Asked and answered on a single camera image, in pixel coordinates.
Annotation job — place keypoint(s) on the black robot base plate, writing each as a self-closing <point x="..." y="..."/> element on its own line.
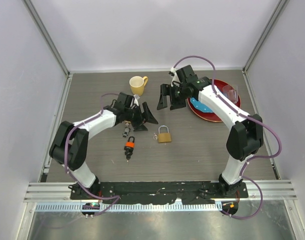
<point x="159" y="192"/>

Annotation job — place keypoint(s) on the blue dotted dish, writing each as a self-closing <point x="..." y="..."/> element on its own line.
<point x="200" y="106"/>

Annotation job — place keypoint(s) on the orange black padlock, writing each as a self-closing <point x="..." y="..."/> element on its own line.
<point x="130" y="144"/>

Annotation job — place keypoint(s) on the large brass padlock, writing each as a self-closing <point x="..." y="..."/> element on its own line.
<point x="164" y="137"/>

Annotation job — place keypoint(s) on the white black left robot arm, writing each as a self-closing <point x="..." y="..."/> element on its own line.
<point x="70" y="144"/>

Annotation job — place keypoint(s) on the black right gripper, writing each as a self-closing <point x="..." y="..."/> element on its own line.
<point x="165" y="91"/>

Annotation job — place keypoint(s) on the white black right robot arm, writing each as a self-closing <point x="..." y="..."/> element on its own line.
<point x="245" y="131"/>

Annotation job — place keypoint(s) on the yellow ceramic mug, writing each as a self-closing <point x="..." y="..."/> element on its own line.
<point x="137" y="84"/>

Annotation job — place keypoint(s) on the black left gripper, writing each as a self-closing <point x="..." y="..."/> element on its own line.
<point x="147" y="117"/>

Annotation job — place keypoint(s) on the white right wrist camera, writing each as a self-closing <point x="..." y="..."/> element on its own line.
<point x="174" y="77"/>

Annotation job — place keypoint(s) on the clear drinking glass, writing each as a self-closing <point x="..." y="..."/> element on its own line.
<point x="231" y="93"/>

